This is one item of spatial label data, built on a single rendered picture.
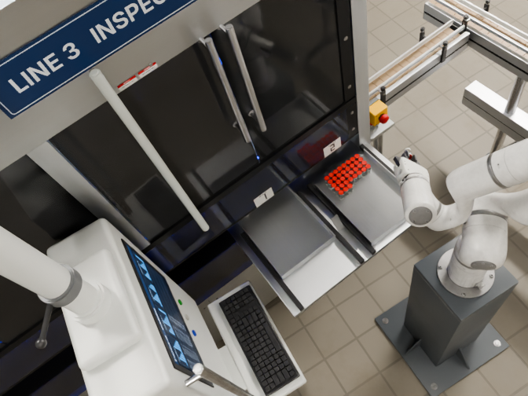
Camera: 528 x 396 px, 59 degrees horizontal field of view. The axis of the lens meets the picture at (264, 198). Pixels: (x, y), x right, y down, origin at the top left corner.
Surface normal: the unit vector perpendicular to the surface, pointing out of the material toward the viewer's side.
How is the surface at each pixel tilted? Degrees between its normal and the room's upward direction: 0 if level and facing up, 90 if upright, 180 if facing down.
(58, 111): 90
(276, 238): 0
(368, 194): 0
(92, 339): 0
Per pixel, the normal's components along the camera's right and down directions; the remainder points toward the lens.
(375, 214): -0.21, -0.49
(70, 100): 0.57, 0.65
